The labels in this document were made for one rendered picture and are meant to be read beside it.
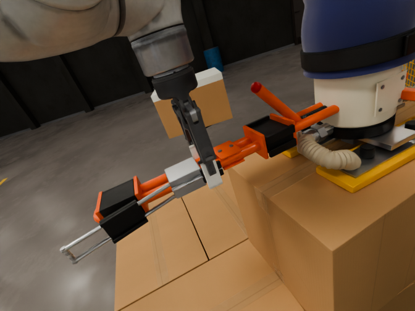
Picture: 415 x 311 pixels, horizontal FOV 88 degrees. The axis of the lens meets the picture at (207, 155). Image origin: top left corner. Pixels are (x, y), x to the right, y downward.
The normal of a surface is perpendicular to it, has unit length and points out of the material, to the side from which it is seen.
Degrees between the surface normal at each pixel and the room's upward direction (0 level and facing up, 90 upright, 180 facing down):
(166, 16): 101
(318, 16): 78
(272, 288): 0
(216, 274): 0
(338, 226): 0
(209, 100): 90
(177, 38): 90
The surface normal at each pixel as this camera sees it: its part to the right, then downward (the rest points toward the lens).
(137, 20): 0.56, 0.82
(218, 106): 0.11, 0.46
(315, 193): -0.29, -0.83
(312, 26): -0.98, 0.19
